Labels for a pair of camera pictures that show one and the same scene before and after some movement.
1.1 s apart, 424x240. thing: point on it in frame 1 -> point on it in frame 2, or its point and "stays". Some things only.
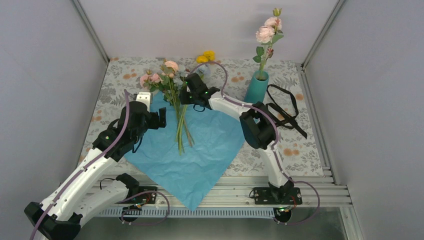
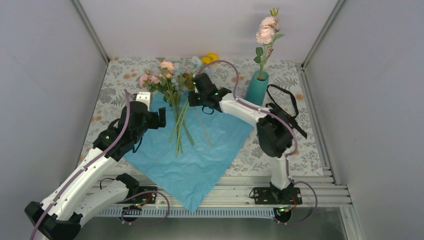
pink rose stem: x=266 y=35 stays
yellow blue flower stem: x=203 y=69 -> x=198 y=63
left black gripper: x=155 y=124 stays
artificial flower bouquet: x=169 y=77 stays
